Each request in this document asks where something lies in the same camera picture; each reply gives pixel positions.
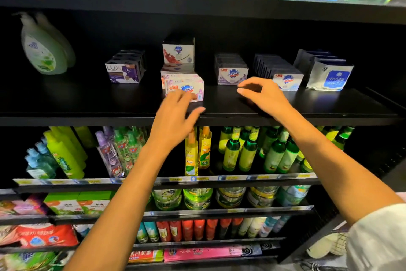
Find person's right hand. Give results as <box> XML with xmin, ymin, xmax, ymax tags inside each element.
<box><xmin>236</xmin><ymin>76</ymin><xmax>296</xmax><ymax>123</ymax></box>

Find person's left hand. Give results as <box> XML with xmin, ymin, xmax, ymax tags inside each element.
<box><xmin>149</xmin><ymin>90</ymin><xmax>207</xmax><ymax>154</ymax></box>

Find black store shelf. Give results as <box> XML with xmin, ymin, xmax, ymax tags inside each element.
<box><xmin>0</xmin><ymin>0</ymin><xmax>406</xmax><ymax>271</ymax></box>

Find pale green pump soap bottle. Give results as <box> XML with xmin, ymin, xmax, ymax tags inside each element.
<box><xmin>14</xmin><ymin>11</ymin><xmax>77</xmax><ymax>76</ymax></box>

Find person's right forearm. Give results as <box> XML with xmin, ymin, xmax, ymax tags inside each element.
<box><xmin>282</xmin><ymin>109</ymin><xmax>405</xmax><ymax>225</ymax></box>

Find person's left forearm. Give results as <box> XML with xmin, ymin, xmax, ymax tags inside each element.
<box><xmin>63</xmin><ymin>144</ymin><xmax>173</xmax><ymax>271</ymax></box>

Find row of white blue soap boxes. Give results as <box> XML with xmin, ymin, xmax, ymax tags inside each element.
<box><xmin>252</xmin><ymin>54</ymin><xmax>305</xmax><ymax>91</ymax></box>

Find row of white pink soap boxes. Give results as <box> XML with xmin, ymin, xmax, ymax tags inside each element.
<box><xmin>214</xmin><ymin>53</ymin><xmax>250</xmax><ymax>86</ymax></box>

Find row of white upright packs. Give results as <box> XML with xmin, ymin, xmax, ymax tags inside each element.
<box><xmin>294</xmin><ymin>49</ymin><xmax>355</xmax><ymax>92</ymax></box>

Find row of white red soap boxes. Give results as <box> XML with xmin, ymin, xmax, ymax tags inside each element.
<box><xmin>162</xmin><ymin>34</ymin><xmax>196</xmax><ymax>73</ymax></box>

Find row of purple soap boxes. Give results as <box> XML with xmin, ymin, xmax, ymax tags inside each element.
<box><xmin>104</xmin><ymin>50</ymin><xmax>147</xmax><ymax>85</ymax></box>

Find green lidded wipe tub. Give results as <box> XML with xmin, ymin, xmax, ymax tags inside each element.
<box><xmin>277</xmin><ymin>184</ymin><xmax>312</xmax><ymax>207</ymax></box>
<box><xmin>246</xmin><ymin>185</ymin><xmax>280</xmax><ymax>208</ymax></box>
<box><xmin>183</xmin><ymin>188</ymin><xmax>214</xmax><ymax>211</ymax></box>
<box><xmin>152</xmin><ymin>189</ymin><xmax>184</xmax><ymax>211</ymax></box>
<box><xmin>216</xmin><ymin>187</ymin><xmax>247</xmax><ymax>209</ymax></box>

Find green white box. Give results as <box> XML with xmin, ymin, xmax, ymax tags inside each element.
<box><xmin>43</xmin><ymin>193</ymin><xmax>83</xmax><ymax>217</ymax></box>
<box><xmin>76</xmin><ymin>192</ymin><xmax>115</xmax><ymax>215</ymax></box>

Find row of white small bottles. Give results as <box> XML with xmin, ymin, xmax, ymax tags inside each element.
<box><xmin>238</xmin><ymin>215</ymin><xmax>291</xmax><ymax>238</ymax></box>

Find long pink packet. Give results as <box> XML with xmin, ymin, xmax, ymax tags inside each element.
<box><xmin>164</xmin><ymin>244</ymin><xmax>262</xmax><ymax>263</ymax></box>

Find yellow red packets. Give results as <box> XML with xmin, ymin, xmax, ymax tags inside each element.
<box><xmin>129</xmin><ymin>249</ymin><xmax>165</xmax><ymax>263</ymax></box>

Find cream white pouch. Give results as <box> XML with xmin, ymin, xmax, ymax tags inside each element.
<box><xmin>307</xmin><ymin>233</ymin><xmax>350</xmax><ymax>260</ymax></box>

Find red snack packet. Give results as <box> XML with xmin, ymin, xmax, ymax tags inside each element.
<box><xmin>18</xmin><ymin>223</ymin><xmax>79</xmax><ymax>248</ymax></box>

